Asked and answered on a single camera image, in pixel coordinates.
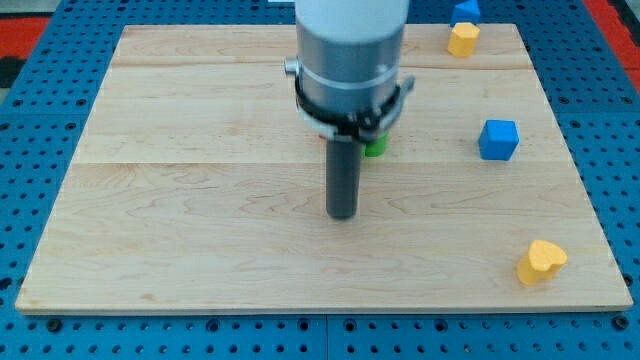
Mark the blue triangle block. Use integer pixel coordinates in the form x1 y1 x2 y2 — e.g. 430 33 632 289
449 0 481 27

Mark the blue cube block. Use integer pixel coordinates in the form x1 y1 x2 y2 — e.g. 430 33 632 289
478 119 520 161

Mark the yellow hexagon block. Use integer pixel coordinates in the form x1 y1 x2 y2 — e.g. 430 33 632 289
447 22 481 58

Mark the light wooden board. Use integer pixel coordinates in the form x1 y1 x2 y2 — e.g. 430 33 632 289
15 24 633 315

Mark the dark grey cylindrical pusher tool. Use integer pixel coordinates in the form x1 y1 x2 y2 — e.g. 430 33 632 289
326 140 362 220

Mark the yellow heart block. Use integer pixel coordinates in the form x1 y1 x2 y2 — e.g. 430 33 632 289
516 239 568 286

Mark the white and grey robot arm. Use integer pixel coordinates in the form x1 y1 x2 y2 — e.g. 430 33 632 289
285 0 414 143

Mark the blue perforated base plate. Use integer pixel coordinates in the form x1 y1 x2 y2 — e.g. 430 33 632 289
1 0 639 359

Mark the green block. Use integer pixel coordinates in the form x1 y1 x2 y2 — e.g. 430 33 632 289
363 133 388 157

